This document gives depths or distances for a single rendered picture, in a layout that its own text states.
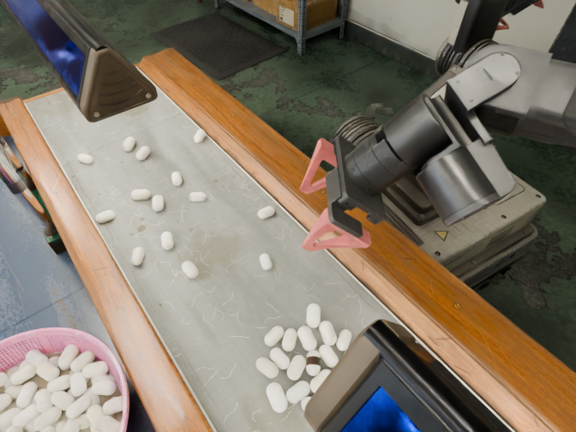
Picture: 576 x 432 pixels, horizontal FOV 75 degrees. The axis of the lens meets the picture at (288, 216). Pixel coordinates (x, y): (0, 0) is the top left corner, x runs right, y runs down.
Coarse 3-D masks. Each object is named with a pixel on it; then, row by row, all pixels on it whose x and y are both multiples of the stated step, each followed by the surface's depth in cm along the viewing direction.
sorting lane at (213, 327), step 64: (64, 128) 89; (128, 128) 89; (192, 128) 89; (128, 192) 75; (192, 192) 75; (256, 192) 75; (128, 256) 65; (192, 256) 65; (256, 256) 65; (320, 256) 65; (192, 320) 58; (256, 320) 58; (192, 384) 52; (256, 384) 52
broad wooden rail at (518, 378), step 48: (192, 96) 93; (240, 144) 81; (288, 144) 81; (288, 192) 72; (384, 240) 64; (384, 288) 59; (432, 288) 58; (432, 336) 55; (480, 336) 53; (528, 336) 53; (480, 384) 51; (528, 384) 49
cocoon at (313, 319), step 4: (312, 304) 57; (316, 304) 57; (308, 308) 57; (312, 308) 57; (316, 308) 57; (320, 308) 57; (308, 312) 57; (312, 312) 56; (316, 312) 56; (320, 312) 57; (308, 316) 56; (312, 316) 56; (316, 316) 56; (320, 316) 56; (308, 320) 56; (312, 320) 55; (316, 320) 55; (320, 320) 56; (308, 324) 56; (312, 324) 55; (316, 324) 55
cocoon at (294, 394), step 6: (300, 384) 50; (306, 384) 50; (288, 390) 50; (294, 390) 49; (300, 390) 49; (306, 390) 49; (288, 396) 49; (294, 396) 49; (300, 396) 49; (294, 402) 49
